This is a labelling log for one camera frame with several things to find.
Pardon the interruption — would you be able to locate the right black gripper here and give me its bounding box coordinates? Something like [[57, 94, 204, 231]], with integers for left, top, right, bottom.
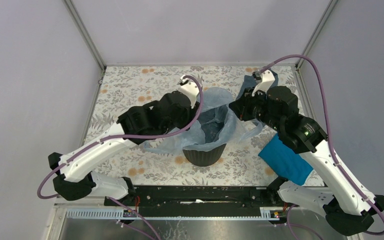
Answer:
[[228, 85, 283, 132]]

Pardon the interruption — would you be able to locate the light blue plastic trash bag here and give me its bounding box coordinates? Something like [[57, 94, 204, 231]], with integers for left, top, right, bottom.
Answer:
[[143, 87, 263, 155]]

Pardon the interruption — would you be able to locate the black plastic trash bin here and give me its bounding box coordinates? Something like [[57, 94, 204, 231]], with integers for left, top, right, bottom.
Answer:
[[182, 115, 228, 167]]

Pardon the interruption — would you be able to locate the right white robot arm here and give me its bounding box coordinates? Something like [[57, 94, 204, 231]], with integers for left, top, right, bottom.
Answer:
[[229, 86, 384, 236]]

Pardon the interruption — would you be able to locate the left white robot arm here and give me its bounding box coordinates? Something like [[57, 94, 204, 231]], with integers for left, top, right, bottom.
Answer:
[[46, 90, 202, 206]]

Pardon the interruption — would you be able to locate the grey-blue crumpled cloth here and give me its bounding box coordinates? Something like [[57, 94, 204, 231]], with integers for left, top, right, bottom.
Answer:
[[236, 69, 279, 100]]

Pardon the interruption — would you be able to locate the bright blue folded cloth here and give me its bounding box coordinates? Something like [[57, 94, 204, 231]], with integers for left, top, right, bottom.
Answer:
[[258, 133, 313, 186]]

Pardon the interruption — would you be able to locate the floral patterned table mat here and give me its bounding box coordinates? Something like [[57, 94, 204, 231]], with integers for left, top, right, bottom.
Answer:
[[79, 65, 319, 187]]

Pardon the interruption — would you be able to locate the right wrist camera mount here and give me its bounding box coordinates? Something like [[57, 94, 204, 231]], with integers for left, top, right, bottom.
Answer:
[[251, 69, 276, 97]]

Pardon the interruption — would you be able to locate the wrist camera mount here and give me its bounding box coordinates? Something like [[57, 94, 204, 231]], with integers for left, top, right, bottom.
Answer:
[[178, 75, 200, 109], [251, 69, 276, 97]]

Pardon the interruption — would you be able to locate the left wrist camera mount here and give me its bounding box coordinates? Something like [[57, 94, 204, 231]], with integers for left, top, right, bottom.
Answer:
[[178, 75, 200, 109]]

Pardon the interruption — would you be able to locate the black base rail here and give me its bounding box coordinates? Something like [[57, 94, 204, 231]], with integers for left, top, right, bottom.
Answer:
[[104, 185, 301, 218]]

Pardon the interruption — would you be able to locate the white slotted cable duct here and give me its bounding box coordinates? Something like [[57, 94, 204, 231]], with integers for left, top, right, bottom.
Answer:
[[66, 205, 280, 221]]

